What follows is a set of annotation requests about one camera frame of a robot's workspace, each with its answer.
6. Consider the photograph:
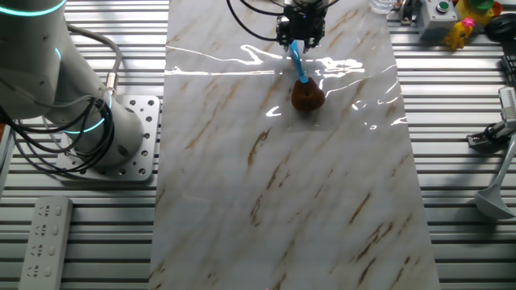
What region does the grey depth camera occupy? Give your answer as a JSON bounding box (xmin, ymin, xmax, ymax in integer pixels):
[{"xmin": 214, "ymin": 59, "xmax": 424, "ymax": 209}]
[{"xmin": 498, "ymin": 86, "xmax": 516, "ymax": 122}]

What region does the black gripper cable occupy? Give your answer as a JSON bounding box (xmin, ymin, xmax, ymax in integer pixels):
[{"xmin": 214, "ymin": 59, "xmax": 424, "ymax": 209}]
[{"xmin": 225, "ymin": 0, "xmax": 339, "ymax": 44}]

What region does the metal clamp bracket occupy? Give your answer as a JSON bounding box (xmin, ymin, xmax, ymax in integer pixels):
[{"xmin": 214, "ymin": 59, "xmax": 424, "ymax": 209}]
[{"xmin": 397, "ymin": 0, "xmax": 420, "ymax": 25}]

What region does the black cable bundle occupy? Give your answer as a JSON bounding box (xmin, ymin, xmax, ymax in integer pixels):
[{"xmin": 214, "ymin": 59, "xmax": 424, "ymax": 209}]
[{"xmin": 0, "ymin": 94, "xmax": 116, "ymax": 176}]

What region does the metal camera mount clamp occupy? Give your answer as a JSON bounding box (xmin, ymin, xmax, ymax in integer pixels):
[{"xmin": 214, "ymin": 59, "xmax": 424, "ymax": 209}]
[{"xmin": 466, "ymin": 119, "xmax": 516, "ymax": 154}]

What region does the white power strip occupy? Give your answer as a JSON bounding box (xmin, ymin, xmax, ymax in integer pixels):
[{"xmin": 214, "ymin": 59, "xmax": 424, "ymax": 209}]
[{"xmin": 18, "ymin": 196, "xmax": 73, "ymax": 290}]

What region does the blue handled brown bristle brush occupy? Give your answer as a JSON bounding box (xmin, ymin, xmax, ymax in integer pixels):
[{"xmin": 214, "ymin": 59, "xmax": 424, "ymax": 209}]
[{"xmin": 289, "ymin": 39, "xmax": 326, "ymax": 113}]

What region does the thick grey robot cable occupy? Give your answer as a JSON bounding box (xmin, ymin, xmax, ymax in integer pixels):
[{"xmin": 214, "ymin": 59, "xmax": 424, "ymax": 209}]
[{"xmin": 66, "ymin": 23, "xmax": 124, "ymax": 100}]

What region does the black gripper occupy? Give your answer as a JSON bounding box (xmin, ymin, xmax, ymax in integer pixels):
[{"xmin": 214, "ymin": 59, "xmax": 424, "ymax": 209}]
[{"xmin": 276, "ymin": 4, "xmax": 327, "ymax": 54}]

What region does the marble pattern table mat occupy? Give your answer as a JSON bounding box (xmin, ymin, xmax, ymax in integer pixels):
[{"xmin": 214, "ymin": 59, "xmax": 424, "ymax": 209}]
[{"xmin": 148, "ymin": 0, "xmax": 441, "ymax": 290}]

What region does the black keyboard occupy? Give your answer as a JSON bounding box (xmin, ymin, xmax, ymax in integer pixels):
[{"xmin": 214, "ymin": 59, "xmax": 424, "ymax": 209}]
[{"xmin": 501, "ymin": 54, "xmax": 516, "ymax": 85}]

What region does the yellow toy green cap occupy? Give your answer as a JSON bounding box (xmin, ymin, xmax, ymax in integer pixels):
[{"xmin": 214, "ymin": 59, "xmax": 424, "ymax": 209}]
[{"xmin": 455, "ymin": 0, "xmax": 503, "ymax": 25}]

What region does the black round object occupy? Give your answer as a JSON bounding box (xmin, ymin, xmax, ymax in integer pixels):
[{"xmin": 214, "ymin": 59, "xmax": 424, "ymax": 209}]
[{"xmin": 483, "ymin": 14, "xmax": 516, "ymax": 44}]

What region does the grey box green button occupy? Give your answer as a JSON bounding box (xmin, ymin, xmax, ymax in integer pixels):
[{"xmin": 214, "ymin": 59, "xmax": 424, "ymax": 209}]
[{"xmin": 417, "ymin": 0, "xmax": 459, "ymax": 33}]

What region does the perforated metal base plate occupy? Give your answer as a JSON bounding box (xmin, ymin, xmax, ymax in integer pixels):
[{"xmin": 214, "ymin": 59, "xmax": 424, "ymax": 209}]
[{"xmin": 56, "ymin": 94, "xmax": 161, "ymax": 182}]

